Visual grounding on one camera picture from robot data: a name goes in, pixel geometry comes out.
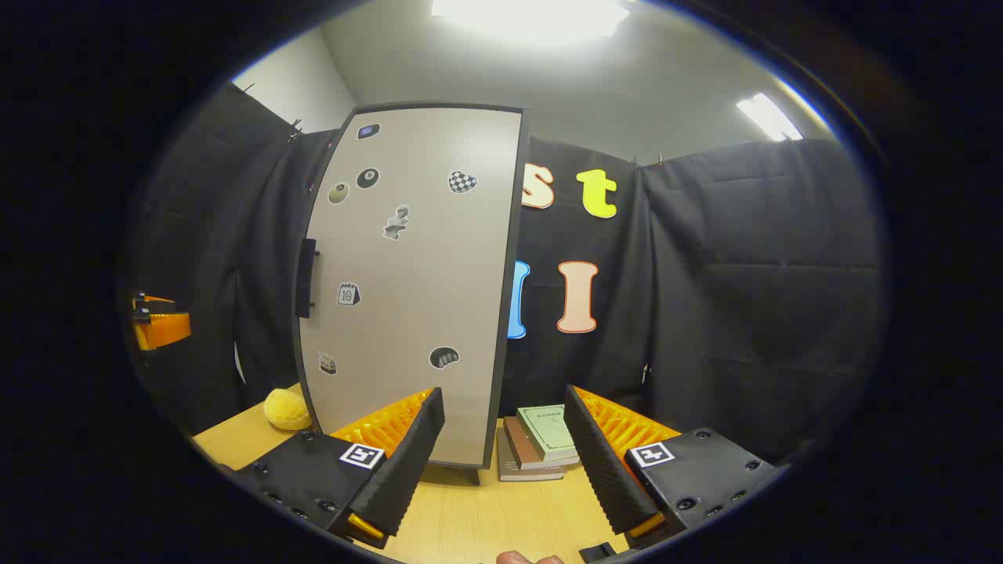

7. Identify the ceiling light panel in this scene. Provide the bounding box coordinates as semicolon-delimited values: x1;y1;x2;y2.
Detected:
429;0;632;42
735;92;805;143

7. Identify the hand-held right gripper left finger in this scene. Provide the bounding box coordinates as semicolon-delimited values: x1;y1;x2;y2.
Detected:
219;386;446;549

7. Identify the grey cabinet door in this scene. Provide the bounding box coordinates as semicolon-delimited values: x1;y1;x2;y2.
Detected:
292;102;527;468

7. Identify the yellow foam bun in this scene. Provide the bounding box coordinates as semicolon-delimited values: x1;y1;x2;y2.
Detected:
263;388;313;432

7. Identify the black door handle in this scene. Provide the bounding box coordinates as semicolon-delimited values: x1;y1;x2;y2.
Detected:
295;239;318;320

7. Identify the black backdrop cloth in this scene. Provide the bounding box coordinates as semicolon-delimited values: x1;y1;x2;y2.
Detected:
125;82;890;463

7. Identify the grey book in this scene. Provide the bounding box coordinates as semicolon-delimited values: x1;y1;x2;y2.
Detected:
496;427;567;482

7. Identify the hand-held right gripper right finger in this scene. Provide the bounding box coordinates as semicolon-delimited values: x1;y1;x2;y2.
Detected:
563;385;788;553

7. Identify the brown book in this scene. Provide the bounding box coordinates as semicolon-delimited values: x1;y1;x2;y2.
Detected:
503;416;579;471

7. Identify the green notebook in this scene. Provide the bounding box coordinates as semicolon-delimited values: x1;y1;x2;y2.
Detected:
516;404;581;463

